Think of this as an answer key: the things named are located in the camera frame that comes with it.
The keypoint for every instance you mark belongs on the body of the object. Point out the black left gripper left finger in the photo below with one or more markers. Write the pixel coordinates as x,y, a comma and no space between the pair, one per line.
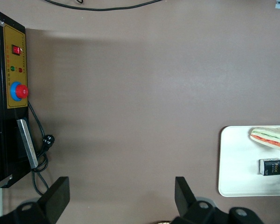
51,200

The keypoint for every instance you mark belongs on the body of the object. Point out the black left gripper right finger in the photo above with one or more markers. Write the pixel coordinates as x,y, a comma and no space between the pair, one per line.
191,210

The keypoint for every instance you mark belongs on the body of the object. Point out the beige serving tray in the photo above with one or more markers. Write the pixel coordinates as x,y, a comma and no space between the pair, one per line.
235,163

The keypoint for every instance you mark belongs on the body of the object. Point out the silver metal bar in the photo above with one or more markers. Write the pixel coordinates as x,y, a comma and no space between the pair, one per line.
28,144

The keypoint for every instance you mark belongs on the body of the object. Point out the black tissue pack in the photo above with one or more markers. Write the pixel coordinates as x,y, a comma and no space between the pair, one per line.
273,166

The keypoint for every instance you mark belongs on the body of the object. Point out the wrapped triangle sandwich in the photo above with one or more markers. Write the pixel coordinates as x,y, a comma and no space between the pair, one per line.
270,140

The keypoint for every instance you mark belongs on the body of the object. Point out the red emergency stop button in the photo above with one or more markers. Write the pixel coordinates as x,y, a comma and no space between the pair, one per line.
22,91

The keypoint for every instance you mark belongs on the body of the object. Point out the yellow control panel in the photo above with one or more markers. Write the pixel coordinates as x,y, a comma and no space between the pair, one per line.
16,70

